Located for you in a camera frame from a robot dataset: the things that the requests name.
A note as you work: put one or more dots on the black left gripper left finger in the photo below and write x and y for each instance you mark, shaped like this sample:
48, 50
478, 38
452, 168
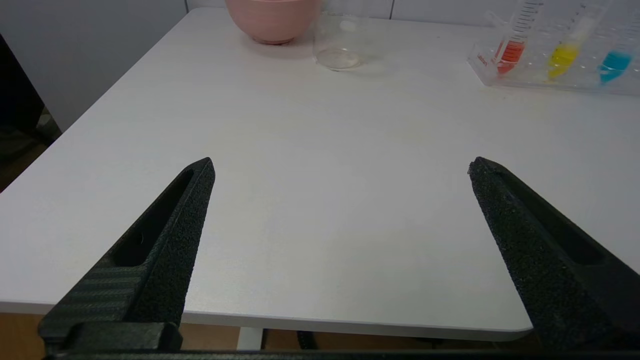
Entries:
165, 250

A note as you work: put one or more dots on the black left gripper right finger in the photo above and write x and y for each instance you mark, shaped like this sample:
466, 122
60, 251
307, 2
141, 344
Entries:
545, 260

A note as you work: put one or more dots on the yellow pigment test tube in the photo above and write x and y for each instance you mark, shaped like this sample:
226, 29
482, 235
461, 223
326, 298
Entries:
564, 57

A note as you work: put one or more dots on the red pigment test tube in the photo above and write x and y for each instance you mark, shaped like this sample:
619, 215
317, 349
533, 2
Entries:
511, 50

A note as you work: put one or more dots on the clear plastic test tube rack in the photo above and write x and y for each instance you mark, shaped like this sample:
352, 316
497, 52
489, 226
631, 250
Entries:
585, 82

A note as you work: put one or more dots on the blue pigment test tube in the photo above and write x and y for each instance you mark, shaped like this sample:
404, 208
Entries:
614, 64

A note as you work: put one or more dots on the clear glass beaker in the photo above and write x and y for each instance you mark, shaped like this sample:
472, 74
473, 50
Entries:
340, 47

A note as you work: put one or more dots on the white table leg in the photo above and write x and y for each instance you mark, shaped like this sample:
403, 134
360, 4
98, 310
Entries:
250, 339

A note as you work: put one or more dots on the pink bowl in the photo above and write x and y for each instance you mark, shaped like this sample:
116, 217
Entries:
272, 20

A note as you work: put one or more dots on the dark furniture frame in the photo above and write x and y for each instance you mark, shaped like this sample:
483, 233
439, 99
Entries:
15, 100

